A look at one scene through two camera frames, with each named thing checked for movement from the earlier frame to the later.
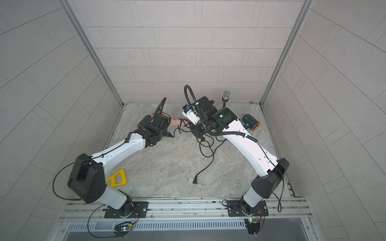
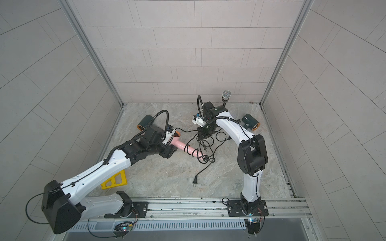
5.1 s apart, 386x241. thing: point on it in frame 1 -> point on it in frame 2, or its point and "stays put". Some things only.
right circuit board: (253, 225) stays put
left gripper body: (159, 135) -> (166, 151)
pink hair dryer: (177, 122) -> (185, 147)
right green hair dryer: (249, 122) stays put
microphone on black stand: (226, 95) stays put
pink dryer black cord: (180, 128) -> (211, 159)
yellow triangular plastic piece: (112, 180) stays put
